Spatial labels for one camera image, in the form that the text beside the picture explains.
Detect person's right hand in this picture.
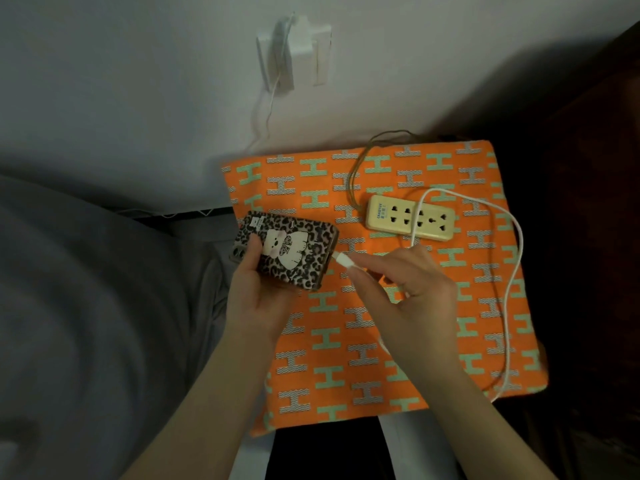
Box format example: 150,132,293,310
346,247,461,376

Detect person's left hand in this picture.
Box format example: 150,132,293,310
224,235,302,346

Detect white charging cable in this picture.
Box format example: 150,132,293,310
333,188,525,403

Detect phone with leopard print case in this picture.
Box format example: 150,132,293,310
229,211,340,293

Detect person's right forearm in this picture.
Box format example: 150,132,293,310
394,355,559,480

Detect person's left forearm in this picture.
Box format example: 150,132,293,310
120,331,277,480

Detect orange patterned cloth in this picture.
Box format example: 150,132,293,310
221,140,549,438

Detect yellow power strip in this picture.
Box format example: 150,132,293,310
365,194,456,242

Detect grey blanket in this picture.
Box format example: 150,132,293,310
0,174,242,480

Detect dark red furniture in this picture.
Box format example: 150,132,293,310
492,20,640,480

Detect brown power strip cord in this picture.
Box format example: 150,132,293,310
347,129,417,214

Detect thin white wall cable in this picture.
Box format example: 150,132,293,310
249,75,282,151

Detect white furniture frame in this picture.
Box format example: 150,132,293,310
229,409,462,480

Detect white wall socket with charger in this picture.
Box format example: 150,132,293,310
255,14,334,94

